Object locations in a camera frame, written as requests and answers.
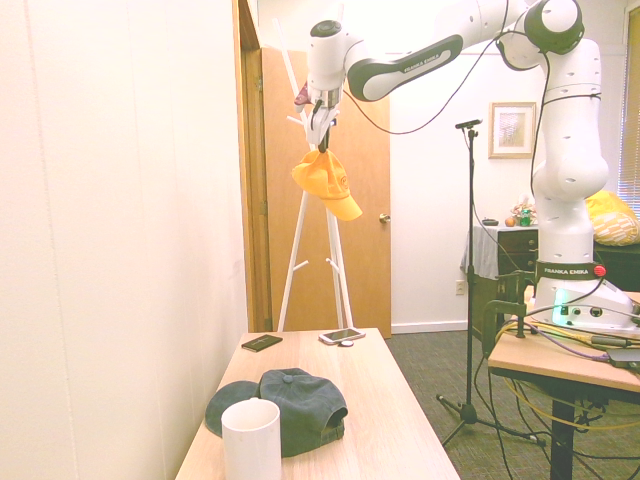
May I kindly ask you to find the white wooden coat rack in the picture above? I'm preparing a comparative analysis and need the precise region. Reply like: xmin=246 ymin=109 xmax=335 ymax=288
xmin=272 ymin=3 xmax=358 ymax=333

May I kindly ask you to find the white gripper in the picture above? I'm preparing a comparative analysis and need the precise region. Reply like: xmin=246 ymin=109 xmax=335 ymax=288
xmin=303 ymin=102 xmax=341 ymax=153

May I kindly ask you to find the brown wooden door frame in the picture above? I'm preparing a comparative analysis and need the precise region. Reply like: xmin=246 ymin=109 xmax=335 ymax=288
xmin=232 ymin=0 xmax=274 ymax=333

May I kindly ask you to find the purple cable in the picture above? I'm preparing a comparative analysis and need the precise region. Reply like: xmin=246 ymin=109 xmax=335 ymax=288
xmin=522 ymin=322 xmax=619 ymax=362

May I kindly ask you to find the yellow cable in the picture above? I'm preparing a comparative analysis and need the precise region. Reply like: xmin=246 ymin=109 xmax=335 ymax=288
xmin=492 ymin=319 xmax=640 ymax=434

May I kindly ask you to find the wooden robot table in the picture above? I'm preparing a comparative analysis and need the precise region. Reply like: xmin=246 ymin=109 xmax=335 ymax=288
xmin=487 ymin=289 xmax=640 ymax=480

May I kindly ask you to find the black wallet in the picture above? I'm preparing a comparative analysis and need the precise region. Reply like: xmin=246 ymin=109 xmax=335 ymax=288
xmin=241 ymin=333 xmax=284 ymax=353

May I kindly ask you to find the pale flower decoration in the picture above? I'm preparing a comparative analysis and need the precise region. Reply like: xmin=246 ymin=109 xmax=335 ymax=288
xmin=511 ymin=192 xmax=537 ymax=226

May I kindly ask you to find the brown wooden door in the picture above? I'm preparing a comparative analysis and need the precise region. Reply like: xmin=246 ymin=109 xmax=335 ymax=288
xmin=260 ymin=48 xmax=393 ymax=339

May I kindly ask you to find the framed wall picture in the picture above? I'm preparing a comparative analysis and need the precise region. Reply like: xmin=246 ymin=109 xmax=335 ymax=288
xmin=488 ymin=101 xmax=538 ymax=161

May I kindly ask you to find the yellow white patterned pillow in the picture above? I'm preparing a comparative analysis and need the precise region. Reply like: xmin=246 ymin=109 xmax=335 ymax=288
xmin=593 ymin=211 xmax=640 ymax=246

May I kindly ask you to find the yellow bean bag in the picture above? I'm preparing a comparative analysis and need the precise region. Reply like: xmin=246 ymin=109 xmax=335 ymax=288
xmin=584 ymin=188 xmax=640 ymax=246

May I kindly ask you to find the white cylindrical mug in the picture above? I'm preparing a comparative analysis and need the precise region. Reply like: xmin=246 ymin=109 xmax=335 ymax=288
xmin=221 ymin=398 xmax=283 ymax=480

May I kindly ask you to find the dark wooden dresser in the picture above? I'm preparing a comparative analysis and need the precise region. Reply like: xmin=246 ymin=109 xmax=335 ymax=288
xmin=472 ymin=225 xmax=640 ymax=346

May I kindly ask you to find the white smartphone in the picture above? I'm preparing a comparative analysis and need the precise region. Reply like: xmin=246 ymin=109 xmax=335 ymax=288
xmin=318 ymin=327 xmax=367 ymax=346

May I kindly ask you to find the grey draped cloth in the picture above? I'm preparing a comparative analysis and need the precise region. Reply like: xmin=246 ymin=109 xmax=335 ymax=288
xmin=459 ymin=223 xmax=502 ymax=280

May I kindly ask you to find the black metal clamp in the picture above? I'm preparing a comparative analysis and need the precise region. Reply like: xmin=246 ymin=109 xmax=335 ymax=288
xmin=482 ymin=271 xmax=532 ymax=359

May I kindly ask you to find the dark blue baseball cap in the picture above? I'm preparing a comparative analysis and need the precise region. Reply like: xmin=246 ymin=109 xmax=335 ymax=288
xmin=204 ymin=368 xmax=350 ymax=460

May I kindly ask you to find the black tripod stand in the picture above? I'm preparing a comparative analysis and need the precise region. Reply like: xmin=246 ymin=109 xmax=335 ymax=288
xmin=435 ymin=127 xmax=547 ymax=449

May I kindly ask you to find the yellow baseball cap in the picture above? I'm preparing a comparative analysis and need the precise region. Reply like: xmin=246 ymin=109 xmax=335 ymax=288
xmin=291 ymin=149 xmax=364 ymax=223

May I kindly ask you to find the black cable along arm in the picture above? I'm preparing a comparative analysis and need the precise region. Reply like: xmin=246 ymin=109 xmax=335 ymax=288
xmin=312 ymin=29 xmax=604 ymax=166

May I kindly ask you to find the black box with cables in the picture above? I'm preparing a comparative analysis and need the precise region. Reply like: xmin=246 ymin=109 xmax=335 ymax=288
xmin=607 ymin=348 xmax=640 ymax=371

